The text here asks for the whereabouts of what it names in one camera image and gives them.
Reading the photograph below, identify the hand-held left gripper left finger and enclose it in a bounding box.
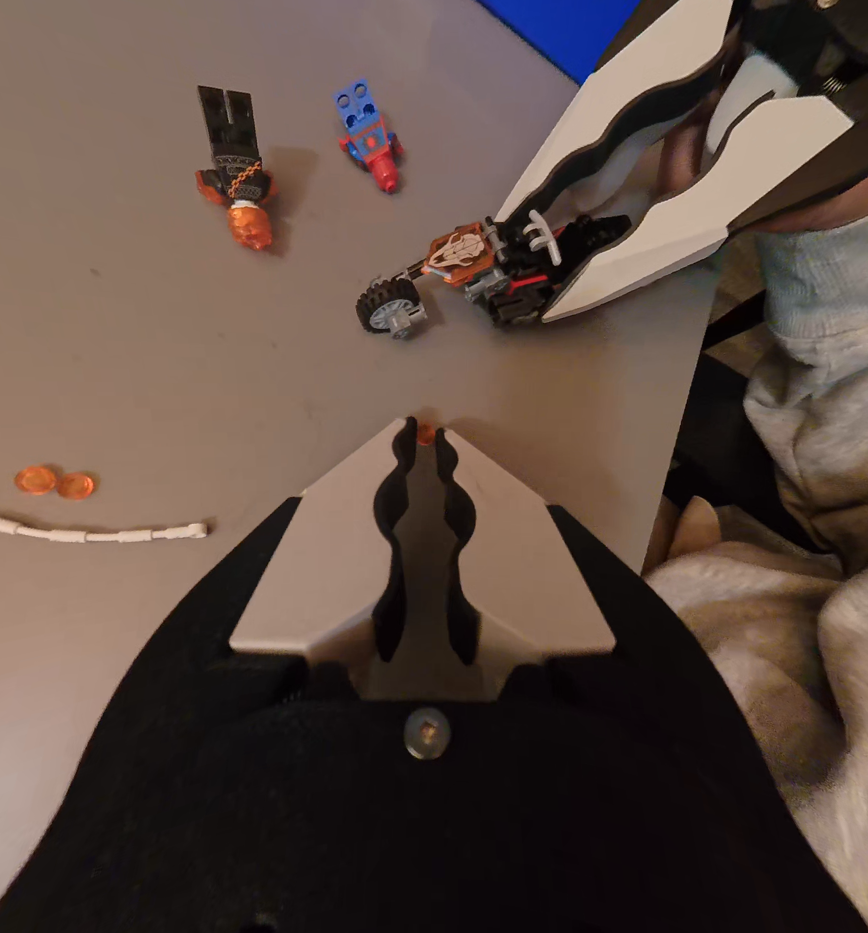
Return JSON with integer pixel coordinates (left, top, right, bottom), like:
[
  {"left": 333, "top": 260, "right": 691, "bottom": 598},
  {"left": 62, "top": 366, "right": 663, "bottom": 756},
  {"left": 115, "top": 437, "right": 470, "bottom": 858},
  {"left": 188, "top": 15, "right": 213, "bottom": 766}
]
[{"left": 228, "top": 417, "right": 416, "bottom": 664}]

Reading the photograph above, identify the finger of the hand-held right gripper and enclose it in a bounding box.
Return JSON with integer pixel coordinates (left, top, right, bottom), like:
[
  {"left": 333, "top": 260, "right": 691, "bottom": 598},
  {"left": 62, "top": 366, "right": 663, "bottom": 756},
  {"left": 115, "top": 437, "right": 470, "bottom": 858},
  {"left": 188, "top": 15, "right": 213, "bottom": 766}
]
[
  {"left": 542, "top": 95, "right": 853, "bottom": 324},
  {"left": 494, "top": 0, "right": 737, "bottom": 223}
]

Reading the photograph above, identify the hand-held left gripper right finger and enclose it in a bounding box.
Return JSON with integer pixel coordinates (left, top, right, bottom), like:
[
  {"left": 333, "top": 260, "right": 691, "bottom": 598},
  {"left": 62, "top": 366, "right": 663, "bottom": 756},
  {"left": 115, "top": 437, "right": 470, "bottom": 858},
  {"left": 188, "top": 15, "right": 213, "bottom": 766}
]
[{"left": 434, "top": 426, "right": 617, "bottom": 666}]

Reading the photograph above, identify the black lego motorcycle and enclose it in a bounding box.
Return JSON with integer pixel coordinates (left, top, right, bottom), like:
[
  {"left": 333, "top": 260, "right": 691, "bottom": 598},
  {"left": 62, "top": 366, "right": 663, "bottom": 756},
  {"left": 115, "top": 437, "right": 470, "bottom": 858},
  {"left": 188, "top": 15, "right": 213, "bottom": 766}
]
[{"left": 355, "top": 213, "right": 633, "bottom": 340}]

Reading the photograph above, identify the person's right forearm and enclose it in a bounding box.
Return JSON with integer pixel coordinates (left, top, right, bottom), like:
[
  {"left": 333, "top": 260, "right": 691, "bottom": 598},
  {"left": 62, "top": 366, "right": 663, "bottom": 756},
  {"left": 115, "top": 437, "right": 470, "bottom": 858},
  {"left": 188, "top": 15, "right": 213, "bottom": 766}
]
[{"left": 758, "top": 186, "right": 868, "bottom": 234}]

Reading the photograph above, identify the blue red lego minifigure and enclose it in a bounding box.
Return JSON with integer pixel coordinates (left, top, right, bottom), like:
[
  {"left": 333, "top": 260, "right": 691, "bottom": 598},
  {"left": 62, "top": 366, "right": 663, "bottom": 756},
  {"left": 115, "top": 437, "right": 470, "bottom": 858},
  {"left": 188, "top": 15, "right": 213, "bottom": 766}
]
[{"left": 332, "top": 76, "right": 406, "bottom": 194}]

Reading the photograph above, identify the black flame-head lego minifigure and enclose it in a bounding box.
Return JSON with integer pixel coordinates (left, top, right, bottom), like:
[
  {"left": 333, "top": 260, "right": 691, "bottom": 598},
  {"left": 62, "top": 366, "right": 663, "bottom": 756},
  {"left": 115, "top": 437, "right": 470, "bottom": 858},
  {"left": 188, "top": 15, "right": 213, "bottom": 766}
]
[{"left": 195, "top": 85, "right": 278, "bottom": 251}]

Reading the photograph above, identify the person's right hand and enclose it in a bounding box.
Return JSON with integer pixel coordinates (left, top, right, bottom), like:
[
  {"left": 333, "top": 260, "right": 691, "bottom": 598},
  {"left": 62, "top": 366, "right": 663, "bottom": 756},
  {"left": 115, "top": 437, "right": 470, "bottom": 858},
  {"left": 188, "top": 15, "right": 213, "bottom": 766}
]
[{"left": 656, "top": 109, "right": 722, "bottom": 201}]

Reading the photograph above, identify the blue plastic bin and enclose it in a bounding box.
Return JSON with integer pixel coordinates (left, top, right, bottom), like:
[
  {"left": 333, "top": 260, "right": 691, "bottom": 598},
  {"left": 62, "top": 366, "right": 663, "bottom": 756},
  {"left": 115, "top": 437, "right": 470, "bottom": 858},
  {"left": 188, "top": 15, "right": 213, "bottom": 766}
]
[{"left": 475, "top": 0, "right": 642, "bottom": 85}]

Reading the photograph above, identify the white lego chain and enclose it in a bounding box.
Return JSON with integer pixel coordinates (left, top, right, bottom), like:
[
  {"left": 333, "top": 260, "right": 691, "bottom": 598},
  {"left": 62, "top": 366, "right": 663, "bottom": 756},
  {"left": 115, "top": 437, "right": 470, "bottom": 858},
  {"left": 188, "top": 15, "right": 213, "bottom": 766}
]
[{"left": 0, "top": 506, "right": 210, "bottom": 544}]

